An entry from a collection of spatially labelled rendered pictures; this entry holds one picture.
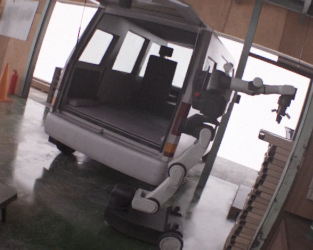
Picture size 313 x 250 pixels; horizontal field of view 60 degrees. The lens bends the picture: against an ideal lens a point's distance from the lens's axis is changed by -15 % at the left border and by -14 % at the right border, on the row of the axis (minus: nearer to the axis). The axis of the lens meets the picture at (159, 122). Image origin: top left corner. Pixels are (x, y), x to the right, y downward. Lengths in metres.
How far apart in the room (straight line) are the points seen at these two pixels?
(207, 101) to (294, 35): 2.84
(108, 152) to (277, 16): 3.25
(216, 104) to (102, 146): 1.23
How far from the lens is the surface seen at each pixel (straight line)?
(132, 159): 2.84
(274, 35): 4.76
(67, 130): 3.18
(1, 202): 2.09
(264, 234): 1.38
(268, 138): 2.16
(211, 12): 4.92
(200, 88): 2.24
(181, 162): 2.33
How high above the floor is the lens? 1.28
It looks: 9 degrees down
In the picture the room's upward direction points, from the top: 18 degrees clockwise
